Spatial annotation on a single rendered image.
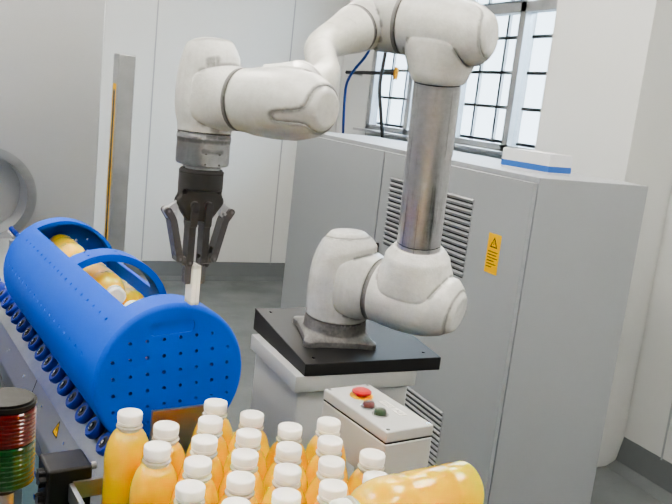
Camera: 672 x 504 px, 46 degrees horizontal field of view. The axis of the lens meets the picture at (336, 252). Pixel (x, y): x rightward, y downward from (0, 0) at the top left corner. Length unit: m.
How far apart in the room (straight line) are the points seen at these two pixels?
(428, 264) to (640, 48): 2.29
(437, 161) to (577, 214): 1.24
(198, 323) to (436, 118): 0.65
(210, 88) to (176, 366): 0.52
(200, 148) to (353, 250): 0.65
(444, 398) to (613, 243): 0.88
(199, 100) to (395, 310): 0.75
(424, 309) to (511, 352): 1.12
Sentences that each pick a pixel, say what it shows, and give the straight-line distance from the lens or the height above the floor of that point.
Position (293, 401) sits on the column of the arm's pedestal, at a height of 0.93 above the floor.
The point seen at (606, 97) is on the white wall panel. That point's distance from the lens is 3.95.
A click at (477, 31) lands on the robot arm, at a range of 1.63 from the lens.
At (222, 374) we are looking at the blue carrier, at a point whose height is 1.09.
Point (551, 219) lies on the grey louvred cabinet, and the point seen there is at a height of 1.31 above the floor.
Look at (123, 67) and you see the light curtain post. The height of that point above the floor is 1.66.
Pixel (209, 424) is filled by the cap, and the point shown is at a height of 1.11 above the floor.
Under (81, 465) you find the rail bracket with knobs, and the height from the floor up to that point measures 1.00.
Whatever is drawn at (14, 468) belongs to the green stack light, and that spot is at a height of 1.19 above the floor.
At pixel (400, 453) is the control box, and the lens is 1.36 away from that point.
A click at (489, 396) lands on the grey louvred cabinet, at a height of 0.64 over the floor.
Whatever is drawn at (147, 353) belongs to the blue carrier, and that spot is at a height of 1.14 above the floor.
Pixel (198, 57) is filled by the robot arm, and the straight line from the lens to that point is 1.31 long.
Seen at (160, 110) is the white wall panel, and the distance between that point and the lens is 6.65.
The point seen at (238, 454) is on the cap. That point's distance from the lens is 1.18.
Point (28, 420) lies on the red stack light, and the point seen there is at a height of 1.24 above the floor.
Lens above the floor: 1.62
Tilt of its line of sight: 11 degrees down
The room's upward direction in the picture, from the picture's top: 6 degrees clockwise
